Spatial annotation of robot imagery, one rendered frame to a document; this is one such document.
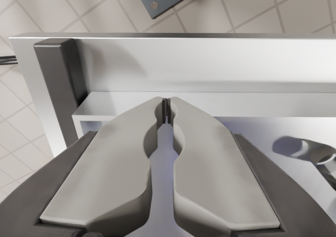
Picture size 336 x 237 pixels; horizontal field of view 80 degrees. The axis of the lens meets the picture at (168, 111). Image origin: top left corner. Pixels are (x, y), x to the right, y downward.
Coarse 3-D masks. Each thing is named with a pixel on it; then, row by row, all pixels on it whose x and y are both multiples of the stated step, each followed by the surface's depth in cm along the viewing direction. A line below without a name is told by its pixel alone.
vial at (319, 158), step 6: (318, 150) 17; (324, 150) 17; (330, 150) 17; (312, 156) 18; (318, 156) 17; (324, 156) 17; (330, 156) 16; (312, 162) 18; (318, 162) 17; (324, 162) 16; (330, 162) 16; (318, 168) 17; (324, 168) 16; (330, 168) 16; (324, 174) 16; (330, 174) 16; (330, 180) 16
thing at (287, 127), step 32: (96, 96) 15; (128, 96) 15; (192, 96) 15; (224, 96) 15; (256, 96) 15; (288, 96) 15; (320, 96) 15; (96, 128) 16; (160, 128) 17; (256, 128) 17; (288, 128) 17; (320, 128) 17; (160, 160) 19; (288, 160) 18; (160, 192) 21; (320, 192) 21; (160, 224) 24
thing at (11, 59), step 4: (0, 56) 94; (4, 56) 94; (8, 56) 94; (12, 56) 94; (0, 60) 93; (4, 60) 93; (8, 60) 94; (12, 60) 94; (16, 60) 95; (0, 64) 94; (4, 64) 95; (8, 64) 95
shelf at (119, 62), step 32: (32, 32) 15; (64, 32) 15; (96, 32) 15; (128, 32) 15; (32, 64) 15; (96, 64) 15; (128, 64) 15; (160, 64) 14; (192, 64) 14; (224, 64) 14; (256, 64) 14; (288, 64) 14; (320, 64) 14; (32, 96) 16
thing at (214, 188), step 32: (192, 128) 9; (224, 128) 9; (192, 160) 7; (224, 160) 7; (192, 192) 6; (224, 192) 6; (256, 192) 6; (192, 224) 6; (224, 224) 5; (256, 224) 5
